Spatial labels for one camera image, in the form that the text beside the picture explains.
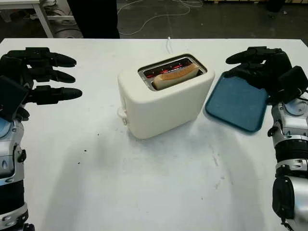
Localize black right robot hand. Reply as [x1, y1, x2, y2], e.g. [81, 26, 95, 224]
[225, 46, 294, 104]

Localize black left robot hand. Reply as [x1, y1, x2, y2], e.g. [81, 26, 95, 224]
[0, 47, 83, 122]

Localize standing person beige jacket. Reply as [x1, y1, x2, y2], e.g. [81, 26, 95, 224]
[66, 0, 120, 39]

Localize toast slice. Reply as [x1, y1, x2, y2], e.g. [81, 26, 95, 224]
[153, 64, 200, 89]

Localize cream white toaster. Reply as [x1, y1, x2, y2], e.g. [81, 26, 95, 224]
[117, 53, 216, 140]

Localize black floor object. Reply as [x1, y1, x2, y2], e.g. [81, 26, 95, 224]
[266, 0, 286, 13]

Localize blue plastic tray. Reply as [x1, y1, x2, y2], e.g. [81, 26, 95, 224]
[205, 70, 270, 132]

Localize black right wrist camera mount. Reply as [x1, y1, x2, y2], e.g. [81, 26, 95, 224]
[276, 66, 307, 103]

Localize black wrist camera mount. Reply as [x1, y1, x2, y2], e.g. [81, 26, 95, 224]
[0, 76, 29, 122]
[276, 66, 307, 103]

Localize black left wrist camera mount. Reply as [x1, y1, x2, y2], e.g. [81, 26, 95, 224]
[0, 76, 29, 122]

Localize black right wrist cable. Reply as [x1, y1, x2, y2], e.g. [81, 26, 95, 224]
[295, 86, 308, 102]

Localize white table frame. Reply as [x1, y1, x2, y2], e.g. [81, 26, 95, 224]
[0, 0, 76, 39]

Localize white toaster power cable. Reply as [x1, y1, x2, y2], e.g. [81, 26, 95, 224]
[165, 36, 174, 55]

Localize white floor cable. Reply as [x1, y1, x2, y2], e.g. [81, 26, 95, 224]
[117, 0, 193, 36]

